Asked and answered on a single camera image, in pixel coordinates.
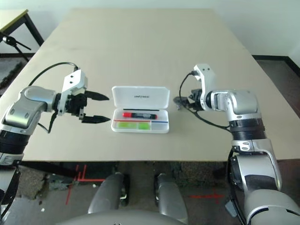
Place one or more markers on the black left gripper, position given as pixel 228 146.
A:
pixel 76 103

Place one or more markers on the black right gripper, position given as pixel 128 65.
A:
pixel 197 99

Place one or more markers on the green highlighter pen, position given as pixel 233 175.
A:
pixel 123 126

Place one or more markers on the red and black marker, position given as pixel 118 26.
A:
pixel 140 115

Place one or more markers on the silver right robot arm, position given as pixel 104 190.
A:
pixel 241 103

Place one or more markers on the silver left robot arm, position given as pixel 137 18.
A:
pixel 28 103

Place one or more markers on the white plastic pencil case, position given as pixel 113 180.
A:
pixel 140 93

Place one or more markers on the red floor tape lines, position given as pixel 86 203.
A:
pixel 93 180

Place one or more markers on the green-grey floor scrap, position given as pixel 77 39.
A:
pixel 59 182

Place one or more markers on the grey robot left leg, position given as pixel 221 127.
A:
pixel 106 194

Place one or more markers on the grey robot leg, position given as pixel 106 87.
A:
pixel 106 194
pixel 171 197

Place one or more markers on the grey robot right leg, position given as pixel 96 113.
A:
pixel 171 197

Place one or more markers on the red floor tape cross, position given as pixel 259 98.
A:
pixel 211 195

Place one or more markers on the grey foam scrap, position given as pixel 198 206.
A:
pixel 32 182

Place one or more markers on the black tripod stand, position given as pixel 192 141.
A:
pixel 10 41

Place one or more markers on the grey foot pedal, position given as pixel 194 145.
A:
pixel 229 208

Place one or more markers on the grey robot torso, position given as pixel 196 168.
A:
pixel 122 220

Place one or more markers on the beige side table black legs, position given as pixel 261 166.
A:
pixel 11 22

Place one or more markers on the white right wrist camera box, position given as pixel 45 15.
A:
pixel 207 75

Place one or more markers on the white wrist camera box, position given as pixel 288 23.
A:
pixel 207 75
pixel 73 79

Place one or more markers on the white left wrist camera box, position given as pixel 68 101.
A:
pixel 73 79

